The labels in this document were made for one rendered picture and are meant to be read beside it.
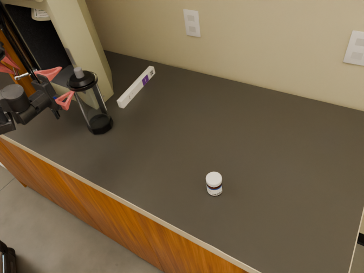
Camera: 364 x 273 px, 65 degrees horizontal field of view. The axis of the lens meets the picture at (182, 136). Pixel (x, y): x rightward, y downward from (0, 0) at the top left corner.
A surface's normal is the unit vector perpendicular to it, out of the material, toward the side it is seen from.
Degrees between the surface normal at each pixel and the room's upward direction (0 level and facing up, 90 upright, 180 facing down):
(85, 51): 90
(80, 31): 90
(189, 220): 0
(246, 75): 90
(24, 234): 0
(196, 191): 0
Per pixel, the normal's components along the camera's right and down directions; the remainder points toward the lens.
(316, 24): -0.52, 0.67
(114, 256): -0.14, -0.68
